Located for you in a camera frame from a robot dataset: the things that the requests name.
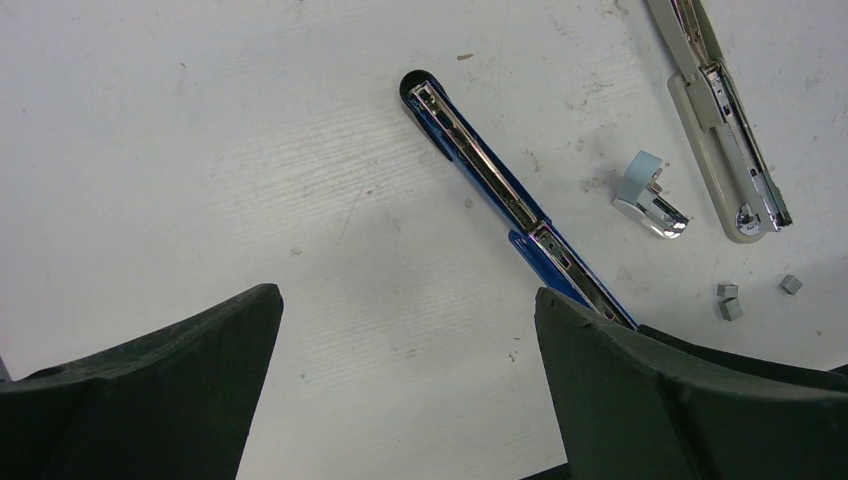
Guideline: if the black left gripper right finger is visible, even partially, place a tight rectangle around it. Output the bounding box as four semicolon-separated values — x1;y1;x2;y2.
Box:
535;288;847;479

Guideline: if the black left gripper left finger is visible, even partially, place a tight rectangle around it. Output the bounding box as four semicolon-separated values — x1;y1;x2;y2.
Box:
1;284;284;479

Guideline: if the small grey staple piece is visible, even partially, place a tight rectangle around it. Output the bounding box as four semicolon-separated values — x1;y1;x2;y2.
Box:
716;282;744;321

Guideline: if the blue stapler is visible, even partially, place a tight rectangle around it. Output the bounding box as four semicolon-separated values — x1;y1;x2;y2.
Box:
399;70;638;330

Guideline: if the tiny grey staple fragment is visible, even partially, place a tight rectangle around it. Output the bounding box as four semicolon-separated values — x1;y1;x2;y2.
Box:
779;274;803;296

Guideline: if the light blue staple box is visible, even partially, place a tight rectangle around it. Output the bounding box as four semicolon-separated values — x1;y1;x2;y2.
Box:
612;151;690;239

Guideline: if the silver black stapler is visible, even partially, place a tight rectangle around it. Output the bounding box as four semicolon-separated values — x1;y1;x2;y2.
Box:
647;0;793;244

